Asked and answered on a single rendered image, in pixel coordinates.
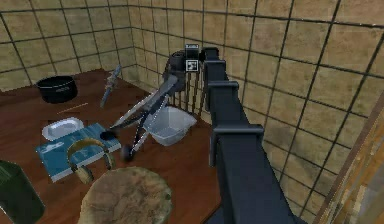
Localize grey knife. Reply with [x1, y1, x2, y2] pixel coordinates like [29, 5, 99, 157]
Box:
[99, 63, 123, 109]

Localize black round pot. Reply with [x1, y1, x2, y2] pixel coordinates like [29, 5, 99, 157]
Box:
[35, 75, 79, 104]

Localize brown wooden table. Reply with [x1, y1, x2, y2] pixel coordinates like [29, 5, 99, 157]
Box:
[0, 68, 222, 224]

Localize white oval plate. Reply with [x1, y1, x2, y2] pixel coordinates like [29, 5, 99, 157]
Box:
[41, 116, 85, 142]

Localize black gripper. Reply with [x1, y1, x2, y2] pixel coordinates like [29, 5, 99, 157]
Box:
[99, 49, 188, 163]

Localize brown wooden door frame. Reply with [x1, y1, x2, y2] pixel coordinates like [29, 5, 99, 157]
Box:
[313, 89, 384, 224]

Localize thin wooden pencil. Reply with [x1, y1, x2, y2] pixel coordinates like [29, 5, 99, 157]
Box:
[56, 102, 90, 115]

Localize dark green box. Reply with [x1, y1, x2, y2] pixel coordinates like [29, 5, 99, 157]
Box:
[0, 159, 46, 224]

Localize blue book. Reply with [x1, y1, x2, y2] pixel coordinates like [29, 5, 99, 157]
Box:
[35, 122, 122, 183]

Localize gold headphones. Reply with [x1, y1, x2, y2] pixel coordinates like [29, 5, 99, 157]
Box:
[66, 137, 117, 186]

